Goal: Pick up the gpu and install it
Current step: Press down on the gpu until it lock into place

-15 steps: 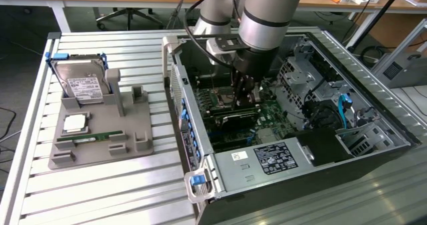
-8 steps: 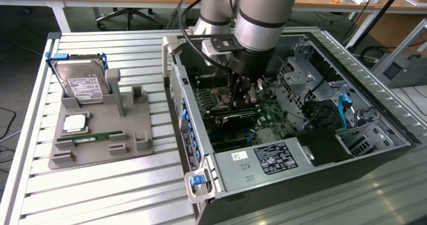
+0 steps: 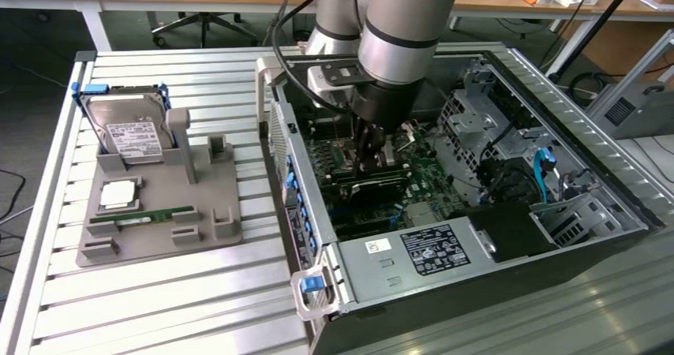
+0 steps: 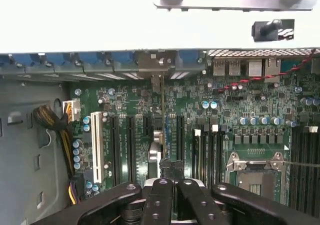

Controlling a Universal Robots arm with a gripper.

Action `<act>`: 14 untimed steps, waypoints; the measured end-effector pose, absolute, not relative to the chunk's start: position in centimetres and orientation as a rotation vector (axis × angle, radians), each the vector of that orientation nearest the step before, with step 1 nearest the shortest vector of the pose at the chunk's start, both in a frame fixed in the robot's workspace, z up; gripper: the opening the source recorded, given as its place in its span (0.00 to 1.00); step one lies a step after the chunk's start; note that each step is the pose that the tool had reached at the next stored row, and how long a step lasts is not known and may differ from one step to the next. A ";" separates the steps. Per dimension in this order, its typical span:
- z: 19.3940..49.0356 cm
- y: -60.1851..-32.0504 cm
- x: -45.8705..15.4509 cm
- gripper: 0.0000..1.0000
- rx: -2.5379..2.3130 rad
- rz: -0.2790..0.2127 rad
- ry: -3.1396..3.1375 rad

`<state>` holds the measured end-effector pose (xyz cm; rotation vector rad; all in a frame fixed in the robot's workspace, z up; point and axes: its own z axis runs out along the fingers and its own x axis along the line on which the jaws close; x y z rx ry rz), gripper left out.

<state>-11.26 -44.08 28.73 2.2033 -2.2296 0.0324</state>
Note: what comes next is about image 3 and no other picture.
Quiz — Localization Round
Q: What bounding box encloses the metal socket cover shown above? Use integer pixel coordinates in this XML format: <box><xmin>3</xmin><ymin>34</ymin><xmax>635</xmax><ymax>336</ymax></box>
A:
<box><xmin>393</xmin><ymin>122</ymin><xmax>421</xmax><ymax>155</ymax></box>

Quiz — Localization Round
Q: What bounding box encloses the grey metal cabinet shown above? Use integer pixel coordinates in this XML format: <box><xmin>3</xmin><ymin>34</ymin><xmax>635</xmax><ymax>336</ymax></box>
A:
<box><xmin>587</xmin><ymin>29</ymin><xmax>674</xmax><ymax>141</ymax></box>

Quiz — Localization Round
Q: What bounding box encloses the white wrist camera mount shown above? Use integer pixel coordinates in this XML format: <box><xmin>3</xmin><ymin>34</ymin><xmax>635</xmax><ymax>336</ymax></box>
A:
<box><xmin>306</xmin><ymin>65</ymin><xmax>371</xmax><ymax>110</ymax></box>

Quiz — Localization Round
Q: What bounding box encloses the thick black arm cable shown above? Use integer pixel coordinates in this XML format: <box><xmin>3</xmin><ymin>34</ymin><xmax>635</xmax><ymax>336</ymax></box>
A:
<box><xmin>272</xmin><ymin>0</ymin><xmax>353</xmax><ymax>114</ymax></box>

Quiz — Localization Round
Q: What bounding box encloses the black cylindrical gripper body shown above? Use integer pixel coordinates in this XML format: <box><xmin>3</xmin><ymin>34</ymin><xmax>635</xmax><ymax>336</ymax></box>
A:
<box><xmin>352</xmin><ymin>78</ymin><xmax>423</xmax><ymax>133</ymax></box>

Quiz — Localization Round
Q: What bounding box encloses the black open PC case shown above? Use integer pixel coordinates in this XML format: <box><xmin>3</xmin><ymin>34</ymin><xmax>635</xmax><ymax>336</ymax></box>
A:
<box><xmin>254</xmin><ymin>50</ymin><xmax>664</xmax><ymax>355</ymax></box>

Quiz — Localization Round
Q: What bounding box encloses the graphics card with metal bracket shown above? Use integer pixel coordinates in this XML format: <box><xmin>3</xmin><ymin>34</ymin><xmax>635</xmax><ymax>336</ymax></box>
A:
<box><xmin>320</xmin><ymin>168</ymin><xmax>412</xmax><ymax>211</ymax></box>

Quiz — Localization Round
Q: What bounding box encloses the silver CPU chip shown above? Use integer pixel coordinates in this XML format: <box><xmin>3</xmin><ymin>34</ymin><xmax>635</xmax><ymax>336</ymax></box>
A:
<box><xmin>98</xmin><ymin>181</ymin><xmax>138</xmax><ymax>210</ymax></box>

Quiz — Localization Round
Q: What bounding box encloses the black stand pole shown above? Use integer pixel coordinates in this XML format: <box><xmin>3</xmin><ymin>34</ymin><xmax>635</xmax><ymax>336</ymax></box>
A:
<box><xmin>547</xmin><ymin>0</ymin><xmax>645</xmax><ymax>82</ymax></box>

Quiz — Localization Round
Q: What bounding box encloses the grey plastic parts rack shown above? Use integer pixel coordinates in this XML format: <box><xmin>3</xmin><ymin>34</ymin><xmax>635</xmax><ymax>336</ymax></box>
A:
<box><xmin>76</xmin><ymin>108</ymin><xmax>246</xmax><ymax>269</ymax></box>

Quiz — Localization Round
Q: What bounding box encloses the blue data wire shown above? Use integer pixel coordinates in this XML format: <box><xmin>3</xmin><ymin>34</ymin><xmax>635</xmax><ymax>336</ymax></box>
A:
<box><xmin>531</xmin><ymin>148</ymin><xmax>556</xmax><ymax>206</ymax></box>

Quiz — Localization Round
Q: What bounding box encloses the blue disk caddy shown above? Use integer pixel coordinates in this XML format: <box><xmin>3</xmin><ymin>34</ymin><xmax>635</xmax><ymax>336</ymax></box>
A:
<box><xmin>66</xmin><ymin>81</ymin><xmax>170</xmax><ymax>157</ymax></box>

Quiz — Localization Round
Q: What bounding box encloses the blue expansion slot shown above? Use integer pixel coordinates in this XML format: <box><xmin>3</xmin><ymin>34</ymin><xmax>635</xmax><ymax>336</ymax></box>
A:
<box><xmin>326</xmin><ymin>201</ymin><xmax>393</xmax><ymax>217</ymax></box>

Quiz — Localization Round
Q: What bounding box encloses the green motherboard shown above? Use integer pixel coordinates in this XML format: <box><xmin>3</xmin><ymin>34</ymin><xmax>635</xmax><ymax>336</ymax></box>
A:
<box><xmin>304</xmin><ymin>114</ymin><xmax>469</xmax><ymax>241</ymax></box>

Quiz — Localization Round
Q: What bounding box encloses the black plastic shroud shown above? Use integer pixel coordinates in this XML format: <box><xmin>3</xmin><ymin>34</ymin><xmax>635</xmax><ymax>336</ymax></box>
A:
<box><xmin>451</xmin><ymin>204</ymin><xmax>560</xmax><ymax>263</ymax></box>

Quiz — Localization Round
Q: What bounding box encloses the silver hard disk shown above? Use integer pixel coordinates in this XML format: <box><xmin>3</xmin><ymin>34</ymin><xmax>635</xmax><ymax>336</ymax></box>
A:
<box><xmin>82</xmin><ymin>94</ymin><xmax>172</xmax><ymax>165</ymax></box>

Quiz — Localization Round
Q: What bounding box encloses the silver finned chipset heatsink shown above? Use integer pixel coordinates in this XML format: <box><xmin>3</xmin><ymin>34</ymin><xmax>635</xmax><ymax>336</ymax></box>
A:
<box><xmin>404</xmin><ymin>204</ymin><xmax>441</xmax><ymax>224</ymax></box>

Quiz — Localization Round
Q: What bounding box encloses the grey power supply unit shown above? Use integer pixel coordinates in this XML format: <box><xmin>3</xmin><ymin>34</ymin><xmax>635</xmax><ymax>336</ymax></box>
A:
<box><xmin>336</xmin><ymin>216</ymin><xmax>499</xmax><ymax>305</ymax></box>

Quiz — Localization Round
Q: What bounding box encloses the black office chair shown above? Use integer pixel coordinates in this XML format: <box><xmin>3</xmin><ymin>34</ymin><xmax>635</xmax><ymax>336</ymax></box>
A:
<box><xmin>150</xmin><ymin>10</ymin><xmax>260</xmax><ymax>49</ymax></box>

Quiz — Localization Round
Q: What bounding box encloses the green RAM stick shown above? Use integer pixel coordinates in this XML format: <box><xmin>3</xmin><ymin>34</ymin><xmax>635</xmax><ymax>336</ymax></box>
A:
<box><xmin>88</xmin><ymin>208</ymin><xmax>193</xmax><ymax>226</ymax></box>

